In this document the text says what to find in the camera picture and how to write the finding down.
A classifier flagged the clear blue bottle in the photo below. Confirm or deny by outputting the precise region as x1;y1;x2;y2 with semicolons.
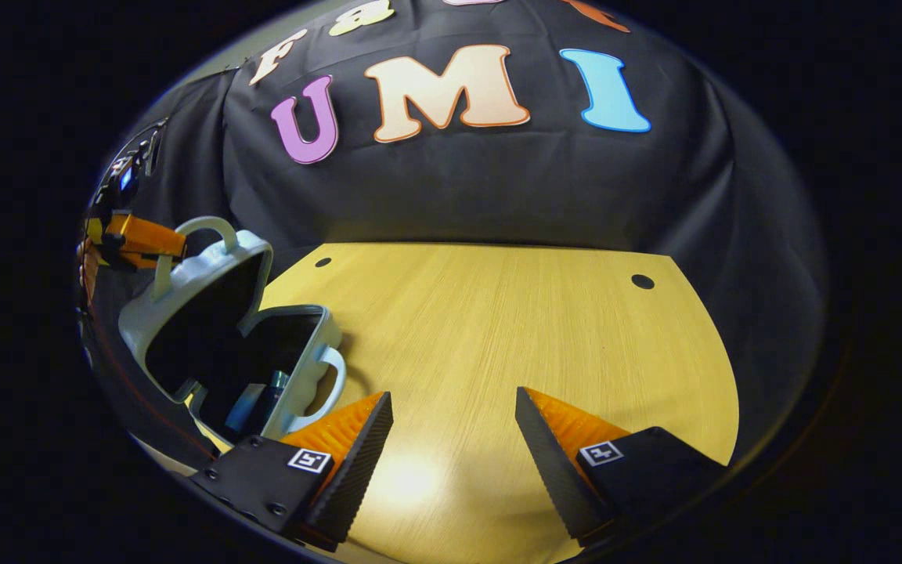
262;369;292;418

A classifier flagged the white and blue tube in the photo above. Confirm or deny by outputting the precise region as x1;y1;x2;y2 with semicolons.
224;381;269;436

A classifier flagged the pale blue suitcase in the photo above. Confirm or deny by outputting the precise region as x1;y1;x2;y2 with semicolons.
117;215;348;445

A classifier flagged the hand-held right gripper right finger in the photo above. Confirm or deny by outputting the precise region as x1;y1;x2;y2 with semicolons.
514;386;730;548

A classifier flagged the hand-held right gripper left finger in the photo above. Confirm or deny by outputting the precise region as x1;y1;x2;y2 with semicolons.
189;391;395;552

